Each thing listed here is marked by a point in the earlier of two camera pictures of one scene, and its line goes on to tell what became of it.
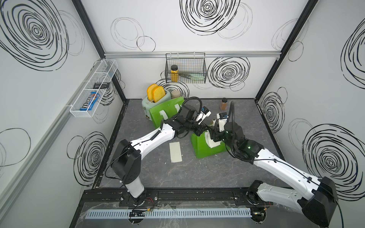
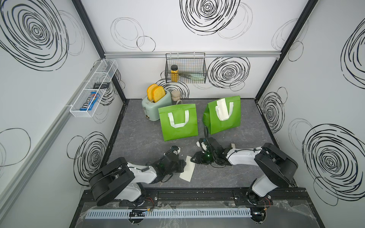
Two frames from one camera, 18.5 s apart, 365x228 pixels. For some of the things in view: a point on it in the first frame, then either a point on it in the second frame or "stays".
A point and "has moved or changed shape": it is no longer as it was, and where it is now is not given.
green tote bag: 202,148 has moved or changed shape
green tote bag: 165,111 has moved or changed shape
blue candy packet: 90,102 stays
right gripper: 215,132 -> 198,158
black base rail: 179,198 stays
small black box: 104,85 stays
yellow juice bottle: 174,73 stays
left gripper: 200,128 -> 181,167
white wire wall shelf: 87,99 stays
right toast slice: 159,92 stays
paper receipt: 175,152 has moved or changed shape
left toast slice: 150,91 stays
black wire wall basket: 185,68 stays
